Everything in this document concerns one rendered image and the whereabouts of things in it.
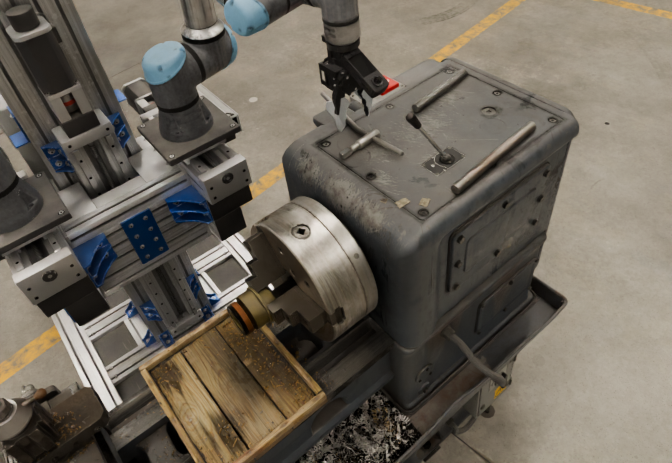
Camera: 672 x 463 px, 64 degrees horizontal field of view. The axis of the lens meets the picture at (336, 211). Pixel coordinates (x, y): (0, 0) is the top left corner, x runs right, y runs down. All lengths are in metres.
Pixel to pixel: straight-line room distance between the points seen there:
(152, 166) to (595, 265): 1.98
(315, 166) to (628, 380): 1.64
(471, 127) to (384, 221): 0.35
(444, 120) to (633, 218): 1.83
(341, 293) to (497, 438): 1.25
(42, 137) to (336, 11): 0.89
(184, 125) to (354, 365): 0.77
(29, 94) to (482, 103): 1.13
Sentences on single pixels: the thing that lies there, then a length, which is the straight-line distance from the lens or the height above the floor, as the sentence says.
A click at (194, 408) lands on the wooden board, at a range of 1.35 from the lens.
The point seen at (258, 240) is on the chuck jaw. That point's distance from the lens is 1.18.
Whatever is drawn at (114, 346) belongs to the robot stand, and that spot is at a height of 0.21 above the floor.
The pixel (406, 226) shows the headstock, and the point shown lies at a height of 1.25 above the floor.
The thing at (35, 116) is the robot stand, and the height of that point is 1.30.
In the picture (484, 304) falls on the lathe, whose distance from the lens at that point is 1.54.
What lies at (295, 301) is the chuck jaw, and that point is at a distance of 1.16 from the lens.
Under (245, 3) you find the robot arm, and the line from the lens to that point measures 1.07.
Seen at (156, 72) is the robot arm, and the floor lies 1.37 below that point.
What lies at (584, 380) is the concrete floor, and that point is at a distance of 2.40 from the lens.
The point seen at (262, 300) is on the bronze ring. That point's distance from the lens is 1.16.
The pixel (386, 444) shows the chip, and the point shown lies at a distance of 1.59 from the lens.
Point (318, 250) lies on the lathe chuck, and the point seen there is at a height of 1.22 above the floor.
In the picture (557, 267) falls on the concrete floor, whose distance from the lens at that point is 2.70.
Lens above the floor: 2.04
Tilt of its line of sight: 45 degrees down
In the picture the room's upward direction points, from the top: 8 degrees counter-clockwise
